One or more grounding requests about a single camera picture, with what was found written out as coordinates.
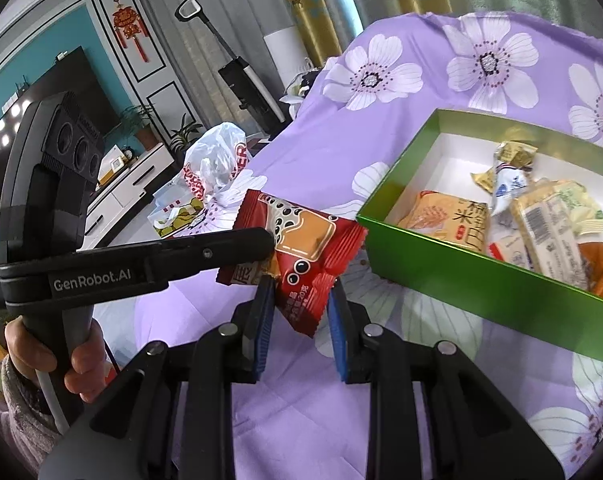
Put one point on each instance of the potted plant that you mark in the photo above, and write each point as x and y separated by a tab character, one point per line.
186	135
136	127

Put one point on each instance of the purple floral tablecloth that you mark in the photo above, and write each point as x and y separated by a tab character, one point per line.
331	130

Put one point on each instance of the white television cabinet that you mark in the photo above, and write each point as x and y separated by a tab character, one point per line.
131	180

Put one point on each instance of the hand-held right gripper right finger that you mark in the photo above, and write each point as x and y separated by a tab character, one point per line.
344	340

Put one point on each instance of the small white snack packet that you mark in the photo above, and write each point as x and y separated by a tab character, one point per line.
509	190

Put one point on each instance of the white air purifier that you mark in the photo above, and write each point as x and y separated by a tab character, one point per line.
286	60

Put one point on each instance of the white blue packet red strip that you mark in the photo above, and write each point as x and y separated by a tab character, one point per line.
511	255

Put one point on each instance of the upright vacuum cleaner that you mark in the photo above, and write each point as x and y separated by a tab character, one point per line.
241	85

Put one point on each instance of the small table clock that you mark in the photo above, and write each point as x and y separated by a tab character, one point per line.
127	155

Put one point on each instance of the yellow orange cracker packet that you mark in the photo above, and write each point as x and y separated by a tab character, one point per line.
441	220

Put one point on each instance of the white barcode snack packet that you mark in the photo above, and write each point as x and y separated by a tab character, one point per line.
551	240

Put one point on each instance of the red snack packet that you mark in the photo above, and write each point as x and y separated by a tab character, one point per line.
306	240

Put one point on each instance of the white red paper bag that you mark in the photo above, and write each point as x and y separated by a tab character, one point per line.
181	217

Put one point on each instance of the red knot wall ornament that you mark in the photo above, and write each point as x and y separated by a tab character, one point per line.
129	22

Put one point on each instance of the person's left forearm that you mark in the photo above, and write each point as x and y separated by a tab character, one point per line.
16	420

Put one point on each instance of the green cardboard box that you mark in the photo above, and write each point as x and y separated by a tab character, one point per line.
456	285

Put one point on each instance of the person's left hand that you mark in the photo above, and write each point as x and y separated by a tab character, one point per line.
88	365

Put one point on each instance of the grey sheer curtain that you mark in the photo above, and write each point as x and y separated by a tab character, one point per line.
196	75

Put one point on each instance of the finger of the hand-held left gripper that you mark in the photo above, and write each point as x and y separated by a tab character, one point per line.
216	255

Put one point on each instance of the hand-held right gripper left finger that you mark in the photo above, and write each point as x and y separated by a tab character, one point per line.
261	330

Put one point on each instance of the white plastic bag red print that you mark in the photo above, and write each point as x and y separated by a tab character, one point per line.
216	160

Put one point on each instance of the gold candy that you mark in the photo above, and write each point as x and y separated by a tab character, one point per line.
516	155

